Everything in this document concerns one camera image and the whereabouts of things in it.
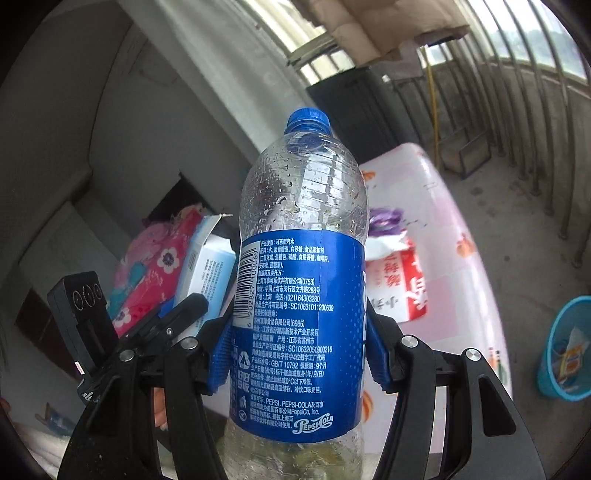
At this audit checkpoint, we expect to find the orange snack packet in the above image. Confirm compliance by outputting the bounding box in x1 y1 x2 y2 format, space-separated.
558 344 581 377

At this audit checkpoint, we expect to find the red and white snack bag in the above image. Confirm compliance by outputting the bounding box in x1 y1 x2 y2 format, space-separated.
365 240 428 324

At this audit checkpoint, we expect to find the yellow broom stick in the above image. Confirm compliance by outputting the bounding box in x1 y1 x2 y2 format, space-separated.
427 44 439 158

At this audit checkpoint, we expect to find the white and blue carton box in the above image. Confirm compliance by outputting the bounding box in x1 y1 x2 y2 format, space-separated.
173 213 237 321

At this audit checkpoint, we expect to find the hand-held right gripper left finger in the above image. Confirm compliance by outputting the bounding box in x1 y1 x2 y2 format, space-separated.
58 314 241 480

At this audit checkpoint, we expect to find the purple snack bag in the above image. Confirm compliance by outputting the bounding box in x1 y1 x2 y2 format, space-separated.
367 207 407 250

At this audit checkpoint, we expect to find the large blue label plastic bottle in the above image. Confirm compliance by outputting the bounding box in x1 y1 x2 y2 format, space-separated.
221 107 370 480

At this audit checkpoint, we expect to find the dark grey cabinet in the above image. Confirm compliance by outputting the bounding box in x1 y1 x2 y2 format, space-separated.
305 65 407 164

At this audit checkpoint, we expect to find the metal window railing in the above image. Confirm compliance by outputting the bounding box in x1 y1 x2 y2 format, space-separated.
286 0 591 268

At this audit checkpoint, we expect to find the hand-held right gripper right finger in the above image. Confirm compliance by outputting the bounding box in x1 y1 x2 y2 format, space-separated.
362 300 546 480

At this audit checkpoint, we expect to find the pink floral blanket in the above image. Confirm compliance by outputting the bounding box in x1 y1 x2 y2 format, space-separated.
111 210 204 337

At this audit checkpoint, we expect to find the white curtain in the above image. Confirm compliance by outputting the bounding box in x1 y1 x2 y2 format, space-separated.
117 0 324 160

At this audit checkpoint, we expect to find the blue plastic waste basket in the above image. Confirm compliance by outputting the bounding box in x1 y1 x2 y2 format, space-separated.
536 295 591 398

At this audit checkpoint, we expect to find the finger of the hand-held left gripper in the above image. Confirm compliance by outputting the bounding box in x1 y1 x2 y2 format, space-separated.
120 293 209 352

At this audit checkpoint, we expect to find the metal frame glass tank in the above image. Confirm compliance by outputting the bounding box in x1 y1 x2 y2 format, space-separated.
436 131 492 178

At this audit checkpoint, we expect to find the beige hanging cloth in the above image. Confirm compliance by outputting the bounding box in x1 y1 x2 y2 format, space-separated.
332 0 469 65

